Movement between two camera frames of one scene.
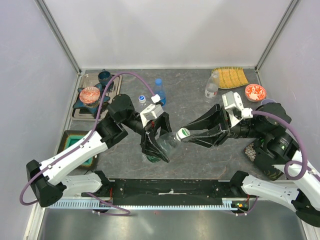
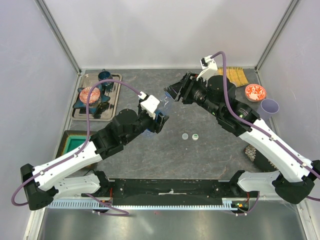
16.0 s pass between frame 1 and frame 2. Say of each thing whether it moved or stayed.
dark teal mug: stayed
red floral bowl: stayed
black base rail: stayed
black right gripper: moved
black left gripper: moved
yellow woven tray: stayed
